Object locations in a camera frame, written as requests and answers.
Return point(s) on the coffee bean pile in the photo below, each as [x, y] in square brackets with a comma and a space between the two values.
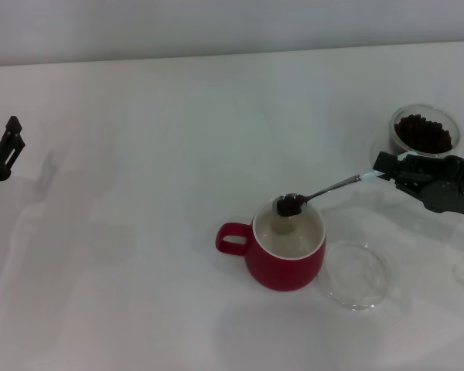
[421, 133]

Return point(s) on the clear empty glass saucer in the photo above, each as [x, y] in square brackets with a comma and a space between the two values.
[355, 278]

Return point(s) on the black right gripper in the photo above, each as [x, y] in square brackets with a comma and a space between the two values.
[452, 185]

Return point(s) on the clear glass cup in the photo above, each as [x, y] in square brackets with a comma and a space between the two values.
[392, 143]

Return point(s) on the clear glass saucer with crumbs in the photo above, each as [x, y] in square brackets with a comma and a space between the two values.
[379, 145]

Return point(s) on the red ceramic mug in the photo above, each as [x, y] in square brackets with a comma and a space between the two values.
[282, 270]

